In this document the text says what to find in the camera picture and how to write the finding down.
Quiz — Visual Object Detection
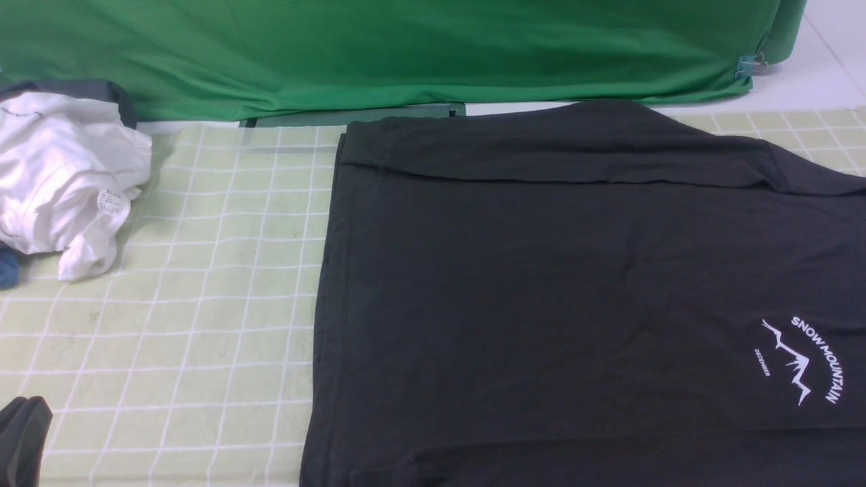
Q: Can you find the gray garment behind white one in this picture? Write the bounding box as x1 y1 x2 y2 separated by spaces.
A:
1 79 139 129

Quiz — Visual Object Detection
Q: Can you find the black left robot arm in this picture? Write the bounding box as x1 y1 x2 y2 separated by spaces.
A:
1 396 53 486

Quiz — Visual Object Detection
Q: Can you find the blue binder clip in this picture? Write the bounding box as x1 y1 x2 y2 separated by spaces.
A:
734 52 769 80

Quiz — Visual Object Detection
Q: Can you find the green backdrop cloth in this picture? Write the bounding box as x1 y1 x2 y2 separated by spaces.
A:
1 1 805 121

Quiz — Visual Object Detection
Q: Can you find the light green checkered tablecloth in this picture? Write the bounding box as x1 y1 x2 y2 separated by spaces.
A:
2 109 864 486

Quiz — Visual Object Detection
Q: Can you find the crumpled white garment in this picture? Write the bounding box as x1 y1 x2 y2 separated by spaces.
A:
1 92 154 281

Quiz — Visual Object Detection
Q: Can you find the dark gray long-sleeve top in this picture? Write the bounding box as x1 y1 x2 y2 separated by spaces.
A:
300 101 865 486

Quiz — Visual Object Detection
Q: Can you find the blue cloth piece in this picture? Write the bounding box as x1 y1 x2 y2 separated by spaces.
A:
0 243 20 289

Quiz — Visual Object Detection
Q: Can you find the dark green base bar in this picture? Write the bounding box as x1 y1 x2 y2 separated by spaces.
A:
240 103 466 129

